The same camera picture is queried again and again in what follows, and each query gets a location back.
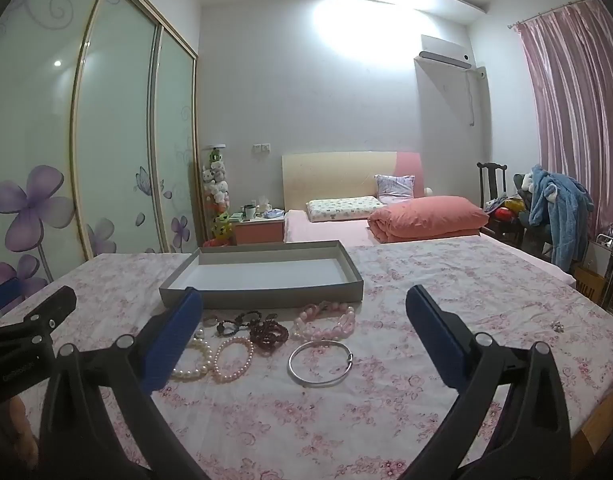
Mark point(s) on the orange nightstand with items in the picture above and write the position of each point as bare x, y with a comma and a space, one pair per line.
259, 232

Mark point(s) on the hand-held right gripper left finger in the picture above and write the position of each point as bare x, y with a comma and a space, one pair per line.
174, 340

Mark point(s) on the sliding door flower wardrobe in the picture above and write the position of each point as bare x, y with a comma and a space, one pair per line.
116, 135

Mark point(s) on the blue fleece robe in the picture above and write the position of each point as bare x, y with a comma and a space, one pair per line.
561, 210

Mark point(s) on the small silver trinket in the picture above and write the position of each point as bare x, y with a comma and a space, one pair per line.
557, 327

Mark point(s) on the bed with pink sheet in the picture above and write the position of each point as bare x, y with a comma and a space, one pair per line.
326, 232

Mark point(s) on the pink floral tablecloth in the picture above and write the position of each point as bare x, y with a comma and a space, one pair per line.
386, 410

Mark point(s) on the curtain rod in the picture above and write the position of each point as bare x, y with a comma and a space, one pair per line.
551, 11

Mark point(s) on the dark wooden chair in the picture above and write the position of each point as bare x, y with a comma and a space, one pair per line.
486, 180

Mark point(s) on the pink curtain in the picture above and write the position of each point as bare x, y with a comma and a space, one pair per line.
576, 110

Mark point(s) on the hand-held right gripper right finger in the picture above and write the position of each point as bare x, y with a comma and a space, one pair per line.
436, 340

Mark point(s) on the grey cardboard tray box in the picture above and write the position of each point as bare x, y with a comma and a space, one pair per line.
266, 280

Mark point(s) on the white patterned pillow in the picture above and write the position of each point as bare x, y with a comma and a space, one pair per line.
341, 208

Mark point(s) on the blue cloth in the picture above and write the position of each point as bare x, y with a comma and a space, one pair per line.
275, 214

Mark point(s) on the beige and pink headboard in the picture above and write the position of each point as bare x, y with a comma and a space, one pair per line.
336, 175

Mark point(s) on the silver bangle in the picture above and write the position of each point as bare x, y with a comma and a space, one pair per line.
291, 365

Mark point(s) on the purple floral pillow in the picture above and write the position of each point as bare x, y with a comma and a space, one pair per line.
394, 187

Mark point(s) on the person's left hand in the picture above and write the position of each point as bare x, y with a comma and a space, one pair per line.
17, 427

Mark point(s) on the red yellow cloth pile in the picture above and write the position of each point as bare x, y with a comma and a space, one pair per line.
506, 208

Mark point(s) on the white wall socket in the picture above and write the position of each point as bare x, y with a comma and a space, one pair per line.
261, 148

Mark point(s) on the white air conditioner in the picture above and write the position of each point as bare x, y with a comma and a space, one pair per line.
444, 52

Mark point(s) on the small bronze charm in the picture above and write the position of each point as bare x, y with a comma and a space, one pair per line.
272, 316

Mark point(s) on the hanging plush toy column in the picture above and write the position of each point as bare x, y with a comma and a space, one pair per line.
217, 190

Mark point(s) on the folded pink quilt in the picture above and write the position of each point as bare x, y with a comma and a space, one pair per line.
426, 220

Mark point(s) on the brown cardboard box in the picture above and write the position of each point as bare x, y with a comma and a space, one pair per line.
588, 282

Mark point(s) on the tissue box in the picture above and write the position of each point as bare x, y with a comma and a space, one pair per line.
264, 206

